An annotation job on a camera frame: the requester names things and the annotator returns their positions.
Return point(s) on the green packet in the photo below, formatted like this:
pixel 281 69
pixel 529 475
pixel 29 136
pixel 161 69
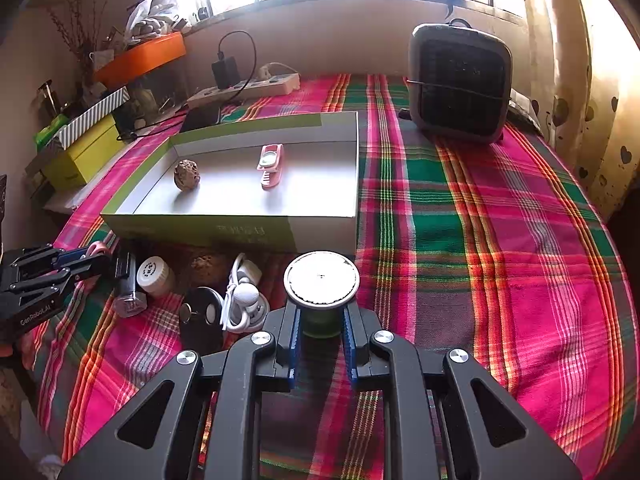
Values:
pixel 47 132

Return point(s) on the white bottle cap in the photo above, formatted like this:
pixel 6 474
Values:
pixel 155 275

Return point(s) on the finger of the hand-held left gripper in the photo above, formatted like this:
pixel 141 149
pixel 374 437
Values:
pixel 90 269
pixel 67 258

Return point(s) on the black round disc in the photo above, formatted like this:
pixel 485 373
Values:
pixel 200 320

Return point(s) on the black rectangular case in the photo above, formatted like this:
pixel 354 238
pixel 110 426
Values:
pixel 127 277

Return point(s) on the pink and mint clip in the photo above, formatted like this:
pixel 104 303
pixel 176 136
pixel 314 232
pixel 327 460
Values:
pixel 97 248
pixel 270 160

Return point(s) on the small black cylinder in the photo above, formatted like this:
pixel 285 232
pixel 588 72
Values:
pixel 404 112

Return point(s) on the black charger adapter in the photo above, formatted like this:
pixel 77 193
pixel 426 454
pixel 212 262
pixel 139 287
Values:
pixel 225 72

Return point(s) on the brown walnut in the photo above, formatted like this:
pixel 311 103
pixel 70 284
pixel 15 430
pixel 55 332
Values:
pixel 207 266
pixel 186 175

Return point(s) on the green jar with silver lid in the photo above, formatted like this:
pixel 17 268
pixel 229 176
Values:
pixel 321 277

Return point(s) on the striped box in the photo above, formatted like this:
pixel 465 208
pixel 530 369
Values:
pixel 92 112

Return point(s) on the white plug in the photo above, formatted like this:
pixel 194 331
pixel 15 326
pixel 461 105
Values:
pixel 272 67

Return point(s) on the yellow-green box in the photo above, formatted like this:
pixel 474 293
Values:
pixel 85 157

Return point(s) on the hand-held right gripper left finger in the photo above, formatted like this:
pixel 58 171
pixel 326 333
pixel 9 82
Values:
pixel 294 347

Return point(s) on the white power strip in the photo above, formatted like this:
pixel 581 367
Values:
pixel 255 89

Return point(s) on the pile of white bags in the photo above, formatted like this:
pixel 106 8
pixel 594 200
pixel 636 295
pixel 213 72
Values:
pixel 150 15

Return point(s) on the orange box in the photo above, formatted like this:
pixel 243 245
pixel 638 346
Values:
pixel 145 57

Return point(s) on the green and white cardboard box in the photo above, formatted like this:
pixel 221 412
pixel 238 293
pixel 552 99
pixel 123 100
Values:
pixel 315 195

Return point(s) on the grey portable heater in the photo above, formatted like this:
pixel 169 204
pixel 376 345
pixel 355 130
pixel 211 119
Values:
pixel 460 85

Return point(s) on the heart print curtain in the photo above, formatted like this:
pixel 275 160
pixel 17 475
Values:
pixel 590 85

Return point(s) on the dried twigs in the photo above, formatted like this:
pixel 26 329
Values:
pixel 70 25

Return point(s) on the plaid blanket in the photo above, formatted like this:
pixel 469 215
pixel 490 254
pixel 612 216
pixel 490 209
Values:
pixel 475 270

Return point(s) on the black smartphone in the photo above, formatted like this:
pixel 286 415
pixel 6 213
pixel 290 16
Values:
pixel 202 117

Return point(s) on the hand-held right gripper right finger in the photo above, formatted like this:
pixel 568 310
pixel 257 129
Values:
pixel 351 352

